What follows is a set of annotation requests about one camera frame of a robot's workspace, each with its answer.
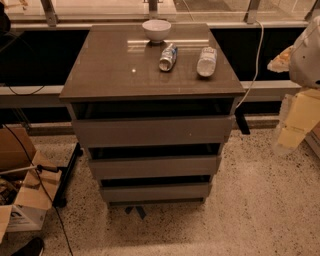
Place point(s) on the black metal stand leg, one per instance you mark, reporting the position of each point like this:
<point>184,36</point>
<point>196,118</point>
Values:
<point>60,199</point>

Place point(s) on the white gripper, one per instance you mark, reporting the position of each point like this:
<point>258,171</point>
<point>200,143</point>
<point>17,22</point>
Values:
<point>307,61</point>

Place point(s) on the grey drawer cabinet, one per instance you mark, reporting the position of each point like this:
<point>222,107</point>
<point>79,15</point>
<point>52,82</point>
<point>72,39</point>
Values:
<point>117,77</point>

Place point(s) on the blue tape cross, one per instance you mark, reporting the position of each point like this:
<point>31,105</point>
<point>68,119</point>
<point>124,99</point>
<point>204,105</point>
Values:
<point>139,210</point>

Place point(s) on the grey drawer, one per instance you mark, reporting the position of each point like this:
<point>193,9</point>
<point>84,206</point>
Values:
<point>143,132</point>
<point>154,167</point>
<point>156,193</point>

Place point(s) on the white ceramic bowl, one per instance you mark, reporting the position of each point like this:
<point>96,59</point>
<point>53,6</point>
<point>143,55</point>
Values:
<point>156,30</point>

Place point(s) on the grey bottom drawer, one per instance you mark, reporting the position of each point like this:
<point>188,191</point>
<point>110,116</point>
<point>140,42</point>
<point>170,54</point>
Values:
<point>156,193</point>

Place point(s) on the grey top drawer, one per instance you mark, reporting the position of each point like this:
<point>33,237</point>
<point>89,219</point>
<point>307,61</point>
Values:
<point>143,132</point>

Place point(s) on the white plastic bottle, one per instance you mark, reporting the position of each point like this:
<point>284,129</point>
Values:
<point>207,62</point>

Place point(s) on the black shoe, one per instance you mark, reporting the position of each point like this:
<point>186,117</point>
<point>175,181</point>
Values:
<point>34,247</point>

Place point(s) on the crushed blue white can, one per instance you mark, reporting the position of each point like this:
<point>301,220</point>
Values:
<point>168,57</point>

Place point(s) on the open cardboard box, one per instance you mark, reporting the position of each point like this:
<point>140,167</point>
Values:
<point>29,183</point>

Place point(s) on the grey middle drawer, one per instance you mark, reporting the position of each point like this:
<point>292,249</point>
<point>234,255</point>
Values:
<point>154,167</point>

